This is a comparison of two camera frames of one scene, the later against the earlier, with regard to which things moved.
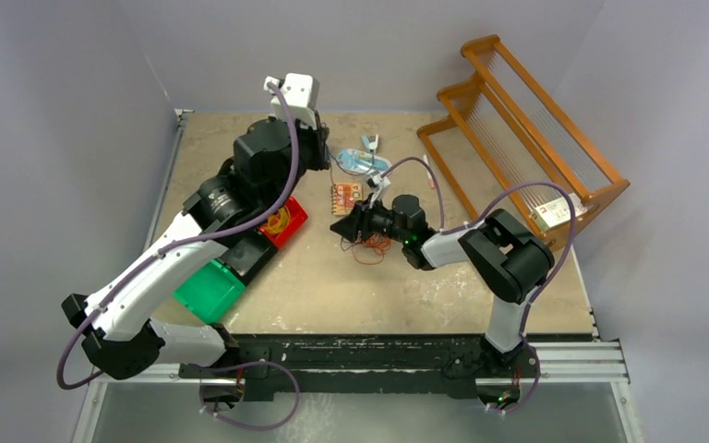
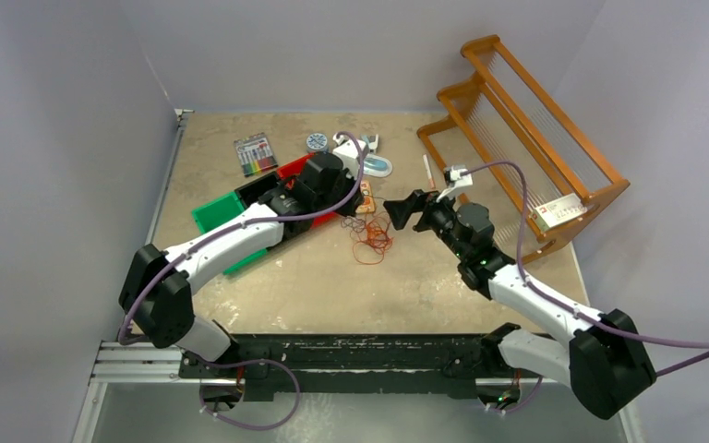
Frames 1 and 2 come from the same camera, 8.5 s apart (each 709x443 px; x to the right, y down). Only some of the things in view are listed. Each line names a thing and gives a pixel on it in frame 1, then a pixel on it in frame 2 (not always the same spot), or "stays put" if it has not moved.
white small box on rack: [558, 211] stays put
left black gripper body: [311, 154] -> [346, 187]
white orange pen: [429, 177] stays put
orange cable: [372, 250] stays put
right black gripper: [358, 221] -> [400, 211]
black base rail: [422, 366] stays put
